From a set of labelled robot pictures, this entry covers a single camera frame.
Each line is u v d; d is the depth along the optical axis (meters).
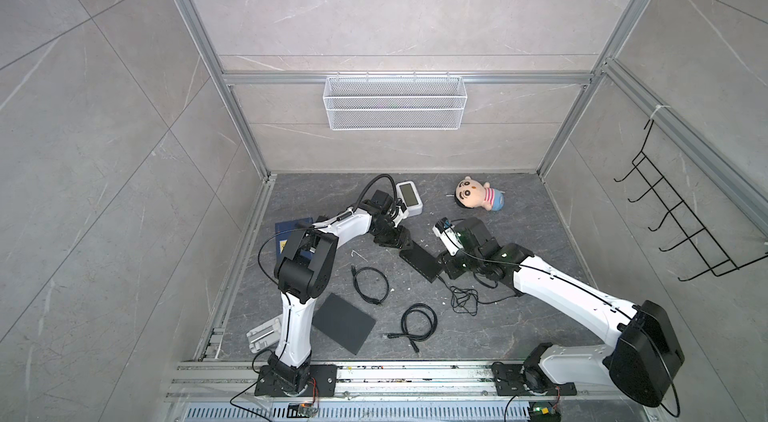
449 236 0.72
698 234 0.62
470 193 1.04
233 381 0.75
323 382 0.73
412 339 0.80
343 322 0.82
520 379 0.73
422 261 0.96
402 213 0.91
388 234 0.85
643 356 0.39
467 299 0.87
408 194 1.08
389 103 1.01
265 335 0.79
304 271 0.54
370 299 0.87
